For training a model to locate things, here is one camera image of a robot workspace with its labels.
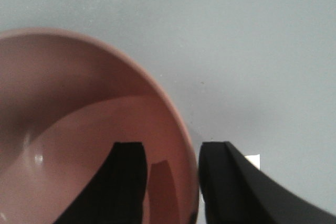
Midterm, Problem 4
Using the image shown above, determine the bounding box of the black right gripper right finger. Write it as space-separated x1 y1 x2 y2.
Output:
198 142 335 223

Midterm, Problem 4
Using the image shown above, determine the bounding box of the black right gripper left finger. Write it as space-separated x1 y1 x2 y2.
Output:
55 142 146 223

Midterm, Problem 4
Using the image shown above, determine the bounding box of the pink bowl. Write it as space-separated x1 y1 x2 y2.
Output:
1 28 198 223

